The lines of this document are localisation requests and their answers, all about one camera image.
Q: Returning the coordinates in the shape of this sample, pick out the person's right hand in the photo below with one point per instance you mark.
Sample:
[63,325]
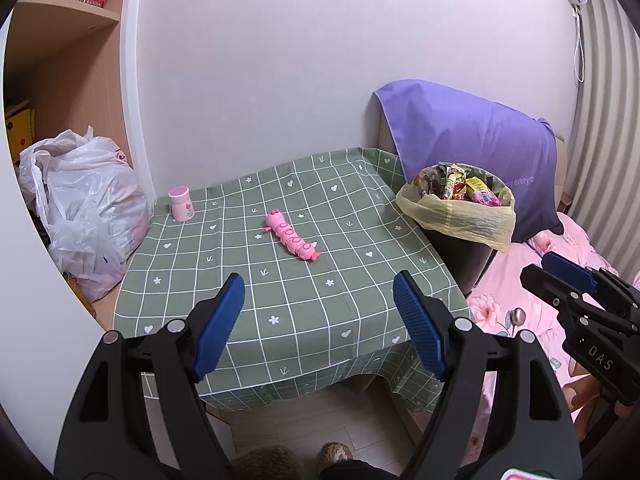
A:
[585,395]

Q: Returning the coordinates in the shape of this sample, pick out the red orange snack wrapper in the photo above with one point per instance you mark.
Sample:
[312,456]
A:
[452,182]

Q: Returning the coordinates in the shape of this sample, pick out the green checked tablecloth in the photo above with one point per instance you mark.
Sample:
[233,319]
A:
[250,290]

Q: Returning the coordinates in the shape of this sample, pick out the pink caterpillar toy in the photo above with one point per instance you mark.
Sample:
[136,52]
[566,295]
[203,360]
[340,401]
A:
[290,235]

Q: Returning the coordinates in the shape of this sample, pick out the beige pleated curtain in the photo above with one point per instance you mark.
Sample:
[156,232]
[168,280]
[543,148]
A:
[610,110]

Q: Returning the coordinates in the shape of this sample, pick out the brown fuzzy slipper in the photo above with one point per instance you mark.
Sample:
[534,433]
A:
[335,452]
[270,462]

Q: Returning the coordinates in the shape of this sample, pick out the purple pillow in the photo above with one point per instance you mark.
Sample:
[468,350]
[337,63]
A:
[460,120]

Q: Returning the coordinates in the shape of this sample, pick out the yellow box on shelf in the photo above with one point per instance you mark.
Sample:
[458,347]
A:
[20,127]

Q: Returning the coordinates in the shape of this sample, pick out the black waste bin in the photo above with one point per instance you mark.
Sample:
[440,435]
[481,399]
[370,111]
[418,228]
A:
[460,260]

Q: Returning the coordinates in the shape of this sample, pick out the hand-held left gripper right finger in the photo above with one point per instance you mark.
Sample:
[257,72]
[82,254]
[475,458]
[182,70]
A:
[417,320]

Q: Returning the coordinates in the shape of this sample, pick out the yellow tin can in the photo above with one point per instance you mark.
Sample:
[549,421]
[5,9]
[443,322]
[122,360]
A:
[77,287]

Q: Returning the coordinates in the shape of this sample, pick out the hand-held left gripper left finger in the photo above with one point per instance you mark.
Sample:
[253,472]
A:
[220,320]

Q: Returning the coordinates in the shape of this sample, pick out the yellow plastic bin liner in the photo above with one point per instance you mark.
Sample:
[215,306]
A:
[465,220]

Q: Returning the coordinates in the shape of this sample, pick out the white plastic bag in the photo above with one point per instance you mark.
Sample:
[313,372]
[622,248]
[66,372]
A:
[90,205]

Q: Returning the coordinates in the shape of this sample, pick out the pink floral blanket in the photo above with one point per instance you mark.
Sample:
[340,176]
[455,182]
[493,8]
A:
[520,280]

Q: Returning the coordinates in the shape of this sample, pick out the small pink cup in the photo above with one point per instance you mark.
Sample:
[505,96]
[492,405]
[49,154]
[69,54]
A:
[181,205]

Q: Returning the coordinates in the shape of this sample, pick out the beige bed headboard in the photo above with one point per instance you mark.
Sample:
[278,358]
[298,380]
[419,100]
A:
[386,135]

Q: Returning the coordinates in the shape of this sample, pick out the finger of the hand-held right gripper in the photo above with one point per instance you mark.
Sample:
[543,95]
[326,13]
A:
[570,267]
[547,285]

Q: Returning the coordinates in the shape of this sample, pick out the wooden shelf unit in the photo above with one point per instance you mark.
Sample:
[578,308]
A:
[65,75]

